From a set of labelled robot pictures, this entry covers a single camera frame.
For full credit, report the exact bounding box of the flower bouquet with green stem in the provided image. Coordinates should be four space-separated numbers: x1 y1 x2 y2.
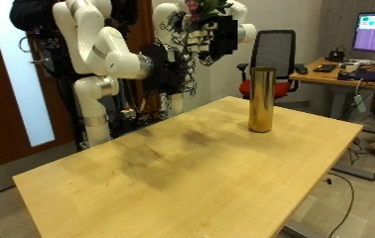
182 0 234 26

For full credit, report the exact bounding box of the tall gold cylinder vase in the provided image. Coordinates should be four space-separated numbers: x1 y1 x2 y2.
247 66 279 134

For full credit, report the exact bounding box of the black mesh red office chair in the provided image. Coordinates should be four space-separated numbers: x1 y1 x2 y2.
236 29 306 101

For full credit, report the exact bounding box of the black keyboard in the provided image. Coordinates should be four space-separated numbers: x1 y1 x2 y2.
312 63 339 73

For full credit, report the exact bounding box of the wooden office desk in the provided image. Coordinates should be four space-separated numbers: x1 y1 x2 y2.
288 58 375 121

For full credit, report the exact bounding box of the black desk phone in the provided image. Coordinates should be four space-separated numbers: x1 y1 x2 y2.
324 48 347 63

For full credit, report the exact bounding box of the black hanging bag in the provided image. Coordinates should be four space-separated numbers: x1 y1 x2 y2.
9 0 58 33

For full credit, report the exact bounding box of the white power adapter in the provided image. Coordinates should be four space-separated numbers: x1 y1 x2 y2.
352 94 368 114

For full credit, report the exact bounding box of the grey table foot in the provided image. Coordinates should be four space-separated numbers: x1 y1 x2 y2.
330 163 375 182

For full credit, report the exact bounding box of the metal door handle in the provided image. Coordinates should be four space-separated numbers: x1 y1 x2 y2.
17 36 33 55

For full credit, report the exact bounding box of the black floor cable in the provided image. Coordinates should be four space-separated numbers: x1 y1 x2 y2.
324 172 356 238

